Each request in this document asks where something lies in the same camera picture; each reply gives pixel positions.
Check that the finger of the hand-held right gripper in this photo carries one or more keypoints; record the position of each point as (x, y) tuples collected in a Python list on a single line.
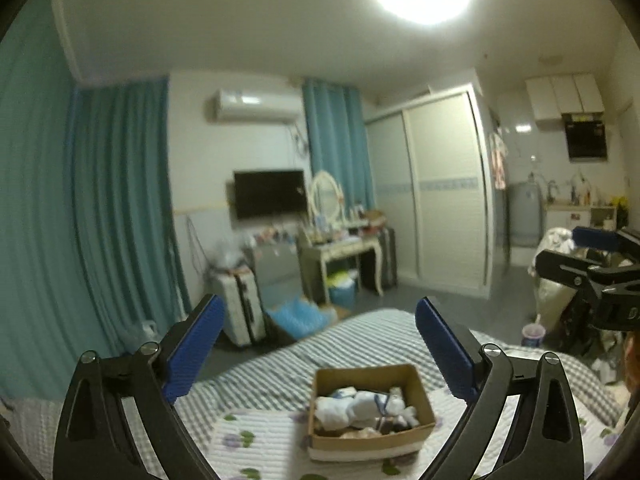
[(595, 238), (565, 265)]

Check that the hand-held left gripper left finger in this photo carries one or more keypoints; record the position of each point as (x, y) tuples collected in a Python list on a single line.
[(195, 350)]

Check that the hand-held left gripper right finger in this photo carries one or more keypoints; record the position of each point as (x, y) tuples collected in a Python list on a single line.
[(445, 350)]

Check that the white socks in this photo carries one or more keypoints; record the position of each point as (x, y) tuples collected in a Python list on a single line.
[(345, 406)]

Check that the cream soft cloth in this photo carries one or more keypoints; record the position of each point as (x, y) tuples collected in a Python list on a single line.
[(360, 433)]

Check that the cardboard box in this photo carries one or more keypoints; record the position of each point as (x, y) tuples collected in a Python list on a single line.
[(370, 443)]

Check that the person's right hand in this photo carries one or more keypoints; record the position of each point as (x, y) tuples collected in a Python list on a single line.
[(631, 360)]

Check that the white kitchen counter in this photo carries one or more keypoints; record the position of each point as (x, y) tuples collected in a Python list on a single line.
[(575, 215)]

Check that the white suitcase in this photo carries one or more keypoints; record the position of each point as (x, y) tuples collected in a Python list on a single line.
[(240, 305)]

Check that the grey washing machine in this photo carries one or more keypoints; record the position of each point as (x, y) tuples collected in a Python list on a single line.
[(525, 215)]

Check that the purple bucket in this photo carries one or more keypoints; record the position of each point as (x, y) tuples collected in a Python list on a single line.
[(534, 336)]

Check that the clear plastic bag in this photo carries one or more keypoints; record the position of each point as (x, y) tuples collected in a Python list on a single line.
[(229, 256)]

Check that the black range hood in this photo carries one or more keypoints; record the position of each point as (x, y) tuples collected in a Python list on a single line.
[(585, 137)]

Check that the blue plaid bag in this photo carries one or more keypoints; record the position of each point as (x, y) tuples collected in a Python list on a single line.
[(300, 317)]

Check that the grey mini fridge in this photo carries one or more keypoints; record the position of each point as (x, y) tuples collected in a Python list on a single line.
[(275, 270)]

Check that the blue storage box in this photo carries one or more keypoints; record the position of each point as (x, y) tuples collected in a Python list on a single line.
[(345, 292)]

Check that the hanging pink clothes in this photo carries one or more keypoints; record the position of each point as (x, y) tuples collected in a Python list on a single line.
[(498, 160)]

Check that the floral quilted blanket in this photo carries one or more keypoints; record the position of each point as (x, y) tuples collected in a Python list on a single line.
[(270, 452)]

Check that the white dressing table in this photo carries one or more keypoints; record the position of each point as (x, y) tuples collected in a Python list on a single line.
[(340, 250)]

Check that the white sliding door wardrobe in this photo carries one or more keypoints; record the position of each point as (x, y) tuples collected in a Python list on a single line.
[(440, 185)]

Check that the teal curtain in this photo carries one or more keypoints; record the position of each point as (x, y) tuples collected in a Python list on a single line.
[(35, 210), (125, 210)]

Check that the black television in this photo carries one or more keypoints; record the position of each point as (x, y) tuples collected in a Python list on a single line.
[(270, 194)]

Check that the white oval mirror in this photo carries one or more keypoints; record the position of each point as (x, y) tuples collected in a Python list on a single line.
[(325, 197)]

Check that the light blue curtain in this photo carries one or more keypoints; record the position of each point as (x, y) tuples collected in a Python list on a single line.
[(335, 140)]

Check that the white air conditioner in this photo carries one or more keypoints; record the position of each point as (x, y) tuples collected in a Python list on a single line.
[(257, 105)]

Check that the white wall cabinets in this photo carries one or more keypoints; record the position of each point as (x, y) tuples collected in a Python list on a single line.
[(562, 95)]

